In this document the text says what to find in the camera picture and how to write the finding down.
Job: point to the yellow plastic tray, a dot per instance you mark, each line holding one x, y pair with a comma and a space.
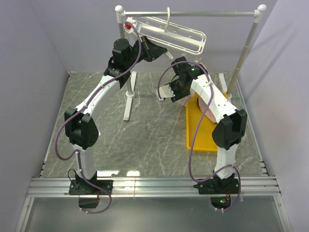
204, 141

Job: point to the white metal clothes rack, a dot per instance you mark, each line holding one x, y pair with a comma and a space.
256, 14

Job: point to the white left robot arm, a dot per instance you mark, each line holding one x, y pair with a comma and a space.
80, 122

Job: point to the pink underwear in tray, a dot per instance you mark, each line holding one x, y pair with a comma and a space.
207, 111

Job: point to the white end hanger clip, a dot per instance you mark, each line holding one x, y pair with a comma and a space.
197, 59

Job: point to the white plastic clip hanger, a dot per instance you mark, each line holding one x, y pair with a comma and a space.
170, 35

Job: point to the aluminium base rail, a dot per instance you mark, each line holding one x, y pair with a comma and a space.
138, 187

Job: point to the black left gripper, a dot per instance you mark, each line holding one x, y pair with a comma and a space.
152, 51

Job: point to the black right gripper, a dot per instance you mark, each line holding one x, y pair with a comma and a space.
177, 96

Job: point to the white pink underwear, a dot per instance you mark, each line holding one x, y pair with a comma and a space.
192, 93

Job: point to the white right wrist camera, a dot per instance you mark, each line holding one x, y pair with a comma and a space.
165, 92

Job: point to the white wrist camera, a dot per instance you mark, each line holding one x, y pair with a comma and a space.
130, 25
165, 92

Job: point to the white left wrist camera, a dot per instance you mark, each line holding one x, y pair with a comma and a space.
130, 25

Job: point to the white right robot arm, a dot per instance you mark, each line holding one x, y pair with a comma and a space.
230, 125

